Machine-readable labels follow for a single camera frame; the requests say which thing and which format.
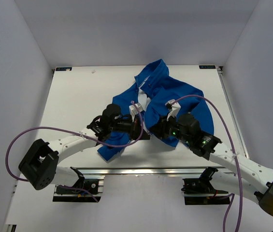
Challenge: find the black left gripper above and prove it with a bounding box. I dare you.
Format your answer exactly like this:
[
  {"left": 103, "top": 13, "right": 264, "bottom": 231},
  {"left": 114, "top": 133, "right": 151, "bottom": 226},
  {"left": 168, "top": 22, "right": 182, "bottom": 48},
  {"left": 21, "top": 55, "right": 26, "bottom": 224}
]
[{"left": 109, "top": 115, "right": 150, "bottom": 141}]

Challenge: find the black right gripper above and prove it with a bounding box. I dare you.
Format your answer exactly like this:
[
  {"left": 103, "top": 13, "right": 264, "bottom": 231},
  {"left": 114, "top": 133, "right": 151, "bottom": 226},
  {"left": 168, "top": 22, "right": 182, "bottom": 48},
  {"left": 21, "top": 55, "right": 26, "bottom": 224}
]
[{"left": 148, "top": 112, "right": 191, "bottom": 145}]

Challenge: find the blue zip jacket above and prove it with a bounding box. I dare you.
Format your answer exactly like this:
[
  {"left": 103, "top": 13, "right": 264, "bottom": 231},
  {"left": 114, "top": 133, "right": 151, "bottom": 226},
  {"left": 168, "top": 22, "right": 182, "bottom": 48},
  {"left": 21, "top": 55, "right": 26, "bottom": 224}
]
[{"left": 96, "top": 59, "right": 215, "bottom": 163}]

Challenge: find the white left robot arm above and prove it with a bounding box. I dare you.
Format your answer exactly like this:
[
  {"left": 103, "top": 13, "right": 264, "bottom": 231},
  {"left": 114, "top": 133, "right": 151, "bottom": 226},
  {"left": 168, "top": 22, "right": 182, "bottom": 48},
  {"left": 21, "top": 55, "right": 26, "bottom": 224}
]
[{"left": 18, "top": 103, "right": 150, "bottom": 193}]

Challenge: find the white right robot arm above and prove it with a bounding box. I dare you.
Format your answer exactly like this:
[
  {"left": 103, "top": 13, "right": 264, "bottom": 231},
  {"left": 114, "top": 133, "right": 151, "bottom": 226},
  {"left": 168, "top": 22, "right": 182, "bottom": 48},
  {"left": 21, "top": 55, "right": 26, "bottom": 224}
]
[{"left": 149, "top": 114, "right": 273, "bottom": 216}]

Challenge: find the right corner label sticker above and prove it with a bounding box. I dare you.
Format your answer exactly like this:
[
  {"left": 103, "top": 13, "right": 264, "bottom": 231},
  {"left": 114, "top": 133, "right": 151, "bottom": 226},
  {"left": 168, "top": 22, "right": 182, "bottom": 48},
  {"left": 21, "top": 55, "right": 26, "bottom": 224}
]
[{"left": 199, "top": 65, "right": 216, "bottom": 69}]

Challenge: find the corner label sticker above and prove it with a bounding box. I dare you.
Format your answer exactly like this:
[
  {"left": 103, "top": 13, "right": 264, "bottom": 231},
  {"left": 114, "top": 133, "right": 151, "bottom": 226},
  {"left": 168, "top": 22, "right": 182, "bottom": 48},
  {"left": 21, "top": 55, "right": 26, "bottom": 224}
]
[
  {"left": 199, "top": 65, "right": 216, "bottom": 69},
  {"left": 55, "top": 67, "right": 72, "bottom": 72}
]

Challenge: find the left corner label sticker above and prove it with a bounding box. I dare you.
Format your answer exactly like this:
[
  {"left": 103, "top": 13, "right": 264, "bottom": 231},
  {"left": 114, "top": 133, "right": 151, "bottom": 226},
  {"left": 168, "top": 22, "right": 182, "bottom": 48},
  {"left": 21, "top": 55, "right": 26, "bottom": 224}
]
[{"left": 55, "top": 67, "right": 72, "bottom": 72}]

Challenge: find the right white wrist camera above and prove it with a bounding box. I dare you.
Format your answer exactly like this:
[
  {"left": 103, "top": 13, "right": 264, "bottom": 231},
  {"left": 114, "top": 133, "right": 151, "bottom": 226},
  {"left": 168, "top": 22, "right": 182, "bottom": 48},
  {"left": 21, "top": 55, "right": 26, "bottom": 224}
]
[{"left": 165, "top": 99, "right": 181, "bottom": 121}]

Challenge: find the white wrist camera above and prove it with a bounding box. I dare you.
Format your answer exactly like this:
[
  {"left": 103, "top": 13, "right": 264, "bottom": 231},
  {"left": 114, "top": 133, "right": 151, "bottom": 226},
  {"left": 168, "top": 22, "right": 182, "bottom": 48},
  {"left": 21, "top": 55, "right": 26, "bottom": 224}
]
[
  {"left": 129, "top": 103, "right": 143, "bottom": 122},
  {"left": 165, "top": 99, "right": 181, "bottom": 121}
]

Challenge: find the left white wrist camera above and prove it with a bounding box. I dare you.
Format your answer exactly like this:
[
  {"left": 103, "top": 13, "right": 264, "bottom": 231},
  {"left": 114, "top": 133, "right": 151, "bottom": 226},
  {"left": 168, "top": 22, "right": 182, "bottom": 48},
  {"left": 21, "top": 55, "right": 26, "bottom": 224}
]
[{"left": 129, "top": 103, "right": 143, "bottom": 122}]

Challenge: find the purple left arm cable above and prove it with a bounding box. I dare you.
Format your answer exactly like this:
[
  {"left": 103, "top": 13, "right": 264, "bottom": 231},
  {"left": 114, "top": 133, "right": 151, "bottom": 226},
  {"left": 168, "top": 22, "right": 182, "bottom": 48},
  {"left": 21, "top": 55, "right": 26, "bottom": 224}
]
[{"left": 5, "top": 101, "right": 144, "bottom": 203}]

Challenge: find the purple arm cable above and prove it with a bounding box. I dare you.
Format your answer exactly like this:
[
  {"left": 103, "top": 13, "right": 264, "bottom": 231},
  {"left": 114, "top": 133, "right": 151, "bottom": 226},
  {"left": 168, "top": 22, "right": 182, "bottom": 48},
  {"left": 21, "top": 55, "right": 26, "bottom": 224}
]
[
  {"left": 5, "top": 101, "right": 144, "bottom": 203},
  {"left": 166, "top": 94, "right": 244, "bottom": 232}
]

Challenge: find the aluminium front rail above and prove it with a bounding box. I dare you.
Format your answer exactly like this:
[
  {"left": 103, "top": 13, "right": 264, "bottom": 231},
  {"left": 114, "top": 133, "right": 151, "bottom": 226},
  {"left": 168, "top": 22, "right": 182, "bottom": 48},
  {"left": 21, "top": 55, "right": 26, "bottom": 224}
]
[{"left": 78, "top": 167, "right": 205, "bottom": 176}]

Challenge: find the aluminium rail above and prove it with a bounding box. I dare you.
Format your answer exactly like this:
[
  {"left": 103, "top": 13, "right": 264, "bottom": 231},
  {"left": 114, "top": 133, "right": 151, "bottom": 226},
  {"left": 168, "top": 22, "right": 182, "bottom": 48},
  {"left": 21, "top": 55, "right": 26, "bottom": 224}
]
[
  {"left": 216, "top": 66, "right": 250, "bottom": 159},
  {"left": 78, "top": 167, "right": 205, "bottom": 176}
]

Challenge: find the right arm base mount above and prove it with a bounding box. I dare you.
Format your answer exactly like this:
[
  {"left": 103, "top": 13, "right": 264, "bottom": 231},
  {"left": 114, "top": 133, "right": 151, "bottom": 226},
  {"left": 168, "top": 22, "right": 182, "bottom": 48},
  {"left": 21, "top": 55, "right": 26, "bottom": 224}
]
[{"left": 181, "top": 178, "right": 230, "bottom": 205}]

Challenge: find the aluminium right side rail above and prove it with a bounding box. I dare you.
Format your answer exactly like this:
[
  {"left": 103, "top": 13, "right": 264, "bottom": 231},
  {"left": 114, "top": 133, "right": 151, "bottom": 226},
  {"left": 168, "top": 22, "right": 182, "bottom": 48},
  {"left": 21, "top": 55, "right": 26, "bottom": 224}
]
[{"left": 216, "top": 66, "right": 250, "bottom": 159}]

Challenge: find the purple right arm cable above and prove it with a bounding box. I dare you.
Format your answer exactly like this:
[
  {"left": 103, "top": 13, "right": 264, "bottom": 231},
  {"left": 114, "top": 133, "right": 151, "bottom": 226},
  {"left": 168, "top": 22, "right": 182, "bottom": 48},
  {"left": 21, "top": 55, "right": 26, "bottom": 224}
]
[{"left": 166, "top": 94, "right": 244, "bottom": 232}]

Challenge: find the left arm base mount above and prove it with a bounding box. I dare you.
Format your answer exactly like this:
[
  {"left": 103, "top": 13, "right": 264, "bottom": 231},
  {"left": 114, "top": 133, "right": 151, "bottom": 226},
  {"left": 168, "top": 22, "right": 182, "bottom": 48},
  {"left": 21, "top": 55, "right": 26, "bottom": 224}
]
[{"left": 53, "top": 178, "right": 104, "bottom": 203}]

